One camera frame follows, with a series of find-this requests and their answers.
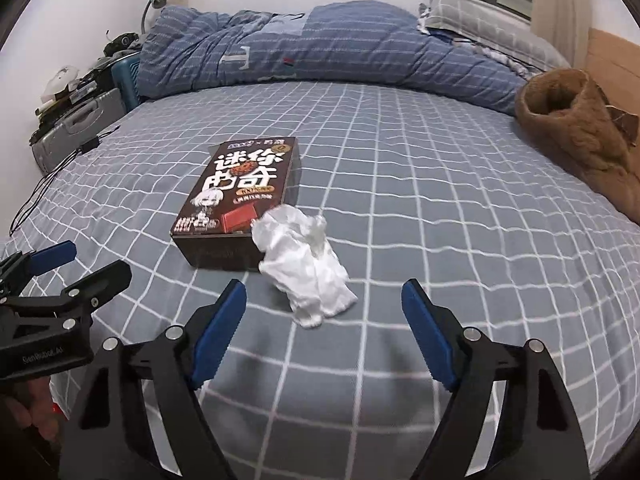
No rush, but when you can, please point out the blue striped duvet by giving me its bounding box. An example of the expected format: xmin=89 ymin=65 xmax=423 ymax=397
xmin=136 ymin=1 xmax=531 ymax=116

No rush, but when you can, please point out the white round object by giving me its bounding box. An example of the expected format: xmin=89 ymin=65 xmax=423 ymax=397
xmin=42 ymin=65 xmax=81 ymax=103

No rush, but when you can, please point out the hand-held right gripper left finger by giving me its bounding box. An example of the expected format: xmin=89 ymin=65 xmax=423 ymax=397
xmin=59 ymin=279 xmax=248 ymax=480

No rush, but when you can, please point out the teal suitcase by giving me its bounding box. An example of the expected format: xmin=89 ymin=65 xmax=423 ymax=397
xmin=111 ymin=52 xmax=143 ymax=111

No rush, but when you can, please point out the grey checked bed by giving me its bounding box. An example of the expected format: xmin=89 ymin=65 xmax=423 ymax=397
xmin=0 ymin=82 xmax=640 ymax=480

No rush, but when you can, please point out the brown snack box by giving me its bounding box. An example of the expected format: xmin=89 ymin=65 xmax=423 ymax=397
xmin=171 ymin=136 xmax=301 ymax=272

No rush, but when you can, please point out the person's left hand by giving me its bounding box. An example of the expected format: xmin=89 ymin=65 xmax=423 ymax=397
xmin=12 ymin=375 xmax=66 ymax=441

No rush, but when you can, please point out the grey suitcase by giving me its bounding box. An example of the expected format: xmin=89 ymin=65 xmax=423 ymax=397
xmin=30 ymin=87 xmax=126 ymax=176

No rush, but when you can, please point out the grey checked pillow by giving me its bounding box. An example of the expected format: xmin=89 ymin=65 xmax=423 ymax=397
xmin=417 ymin=0 xmax=571 ymax=73

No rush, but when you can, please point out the brown fleece jacket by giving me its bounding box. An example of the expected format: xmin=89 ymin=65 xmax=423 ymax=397
xmin=514 ymin=69 xmax=640 ymax=226

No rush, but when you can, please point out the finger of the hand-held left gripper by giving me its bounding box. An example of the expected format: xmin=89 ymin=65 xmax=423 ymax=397
xmin=0 ymin=259 xmax=133 ymax=333
xmin=0 ymin=240 xmax=77 ymax=291

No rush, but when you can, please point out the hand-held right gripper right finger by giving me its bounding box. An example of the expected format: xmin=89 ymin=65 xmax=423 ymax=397
xmin=401 ymin=278 xmax=593 ymax=480

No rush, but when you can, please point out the wooden headboard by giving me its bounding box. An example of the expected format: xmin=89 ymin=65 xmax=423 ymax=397
xmin=585 ymin=27 xmax=640 ymax=116

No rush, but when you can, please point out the dark leaf-patterned cushion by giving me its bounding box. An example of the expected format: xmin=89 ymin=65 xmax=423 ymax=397
xmin=605 ymin=105 xmax=640 ymax=148

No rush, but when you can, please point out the black device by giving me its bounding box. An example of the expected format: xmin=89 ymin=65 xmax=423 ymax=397
xmin=102 ymin=32 xmax=143 ymax=58

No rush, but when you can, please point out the black cable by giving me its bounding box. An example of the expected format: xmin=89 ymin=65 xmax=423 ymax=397
xmin=10 ymin=122 xmax=123 ymax=236

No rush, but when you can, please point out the white tissue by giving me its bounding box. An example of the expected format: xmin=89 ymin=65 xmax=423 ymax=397
xmin=250 ymin=204 xmax=359 ymax=331

